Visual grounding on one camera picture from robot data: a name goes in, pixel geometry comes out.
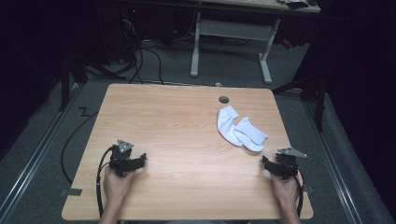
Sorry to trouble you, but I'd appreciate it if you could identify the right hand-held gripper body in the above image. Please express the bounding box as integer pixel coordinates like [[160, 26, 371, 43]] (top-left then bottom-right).
[[275, 147, 308, 181]]

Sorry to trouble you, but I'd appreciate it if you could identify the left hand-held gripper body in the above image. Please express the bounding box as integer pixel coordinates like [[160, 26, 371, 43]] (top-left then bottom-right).
[[108, 139, 138, 178]]

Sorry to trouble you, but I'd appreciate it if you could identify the person's right hand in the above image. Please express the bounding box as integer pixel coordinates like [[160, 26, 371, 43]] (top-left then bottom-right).
[[270, 172, 303, 205]]

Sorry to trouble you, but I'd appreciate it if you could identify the person's left hand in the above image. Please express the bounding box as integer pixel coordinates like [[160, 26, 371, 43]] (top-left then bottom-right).
[[103, 166, 137, 203]]

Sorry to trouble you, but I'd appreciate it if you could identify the black metal stand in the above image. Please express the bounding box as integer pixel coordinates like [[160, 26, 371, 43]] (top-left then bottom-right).
[[58, 50, 126, 112], [272, 60, 329, 133]]

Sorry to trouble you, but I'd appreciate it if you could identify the white-framed wooden desk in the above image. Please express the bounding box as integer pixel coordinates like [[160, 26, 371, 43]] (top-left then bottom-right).
[[189, 0, 321, 85]]

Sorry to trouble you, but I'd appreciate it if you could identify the black device on desk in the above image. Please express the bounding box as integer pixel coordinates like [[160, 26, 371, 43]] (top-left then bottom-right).
[[285, 0, 309, 10]]

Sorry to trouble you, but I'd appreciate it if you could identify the right hand-held gripper black cable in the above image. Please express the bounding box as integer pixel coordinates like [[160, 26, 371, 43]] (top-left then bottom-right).
[[281, 154, 305, 218]]

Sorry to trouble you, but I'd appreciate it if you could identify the hand-held gripper black cable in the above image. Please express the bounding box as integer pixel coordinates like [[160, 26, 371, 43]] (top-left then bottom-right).
[[281, 154, 305, 218], [95, 146, 115, 218]]

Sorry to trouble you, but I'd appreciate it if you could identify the left hand-held gripper black cable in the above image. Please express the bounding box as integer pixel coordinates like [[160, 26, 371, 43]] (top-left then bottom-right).
[[95, 146, 115, 218]]

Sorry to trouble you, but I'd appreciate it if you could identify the metal floor rail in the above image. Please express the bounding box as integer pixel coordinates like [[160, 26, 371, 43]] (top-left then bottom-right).
[[0, 82, 83, 223], [302, 99, 365, 224]]

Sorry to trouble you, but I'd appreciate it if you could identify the black floor cable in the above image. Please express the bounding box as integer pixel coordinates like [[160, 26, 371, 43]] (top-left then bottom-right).
[[61, 110, 99, 185]]

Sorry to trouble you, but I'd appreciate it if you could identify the bundle of black cables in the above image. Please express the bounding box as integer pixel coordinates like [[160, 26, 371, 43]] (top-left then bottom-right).
[[119, 18, 165, 85]]

